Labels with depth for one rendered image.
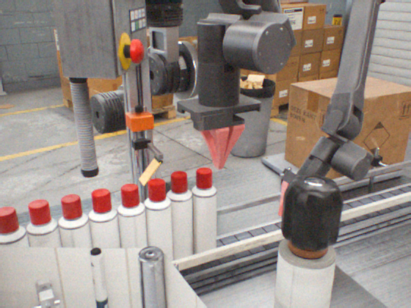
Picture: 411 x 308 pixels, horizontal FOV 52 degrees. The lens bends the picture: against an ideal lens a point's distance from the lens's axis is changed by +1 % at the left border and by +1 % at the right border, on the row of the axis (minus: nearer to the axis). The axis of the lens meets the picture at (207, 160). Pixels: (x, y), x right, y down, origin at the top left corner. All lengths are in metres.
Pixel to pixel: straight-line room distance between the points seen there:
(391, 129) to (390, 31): 4.14
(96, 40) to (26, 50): 5.59
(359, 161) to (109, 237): 0.52
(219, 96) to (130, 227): 0.35
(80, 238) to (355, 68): 0.68
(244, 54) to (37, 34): 5.87
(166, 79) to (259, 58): 0.95
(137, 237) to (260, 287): 0.26
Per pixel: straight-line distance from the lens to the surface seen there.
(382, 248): 1.13
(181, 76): 1.44
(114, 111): 1.85
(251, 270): 0.97
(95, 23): 0.71
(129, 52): 0.72
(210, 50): 0.54
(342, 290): 0.90
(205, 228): 0.87
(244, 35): 0.50
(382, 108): 1.36
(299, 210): 0.58
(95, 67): 0.72
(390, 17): 5.52
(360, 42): 1.05
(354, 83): 1.00
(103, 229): 0.79
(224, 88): 0.55
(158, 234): 0.83
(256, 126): 3.54
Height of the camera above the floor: 1.44
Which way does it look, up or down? 24 degrees down
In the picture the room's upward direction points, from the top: straight up
